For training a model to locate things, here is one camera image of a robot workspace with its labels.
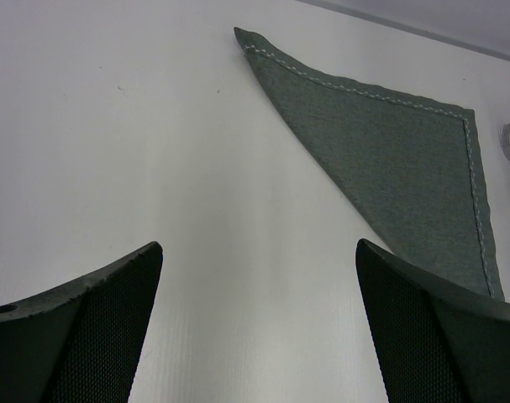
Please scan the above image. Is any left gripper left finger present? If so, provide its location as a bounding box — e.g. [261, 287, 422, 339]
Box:
[0, 242, 163, 402]

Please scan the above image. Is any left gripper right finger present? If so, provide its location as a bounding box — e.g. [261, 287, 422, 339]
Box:
[355, 239, 510, 402]

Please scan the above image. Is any grey cloth napkin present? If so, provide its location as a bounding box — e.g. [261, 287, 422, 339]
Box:
[234, 28, 504, 300]

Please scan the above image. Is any fork with green handle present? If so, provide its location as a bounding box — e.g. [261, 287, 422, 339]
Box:
[499, 123, 510, 163]

